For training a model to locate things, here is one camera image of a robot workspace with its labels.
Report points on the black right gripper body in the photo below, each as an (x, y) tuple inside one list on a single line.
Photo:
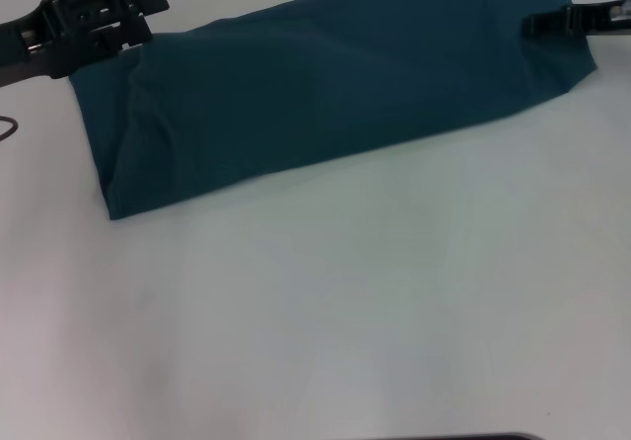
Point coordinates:
[(599, 18)]

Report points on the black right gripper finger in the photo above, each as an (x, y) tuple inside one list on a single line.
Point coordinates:
[(547, 24)]

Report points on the teal FREE! print t-shirt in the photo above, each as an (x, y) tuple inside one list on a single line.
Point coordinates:
[(320, 90)]

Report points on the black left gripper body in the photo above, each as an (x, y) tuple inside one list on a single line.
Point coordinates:
[(64, 35)]

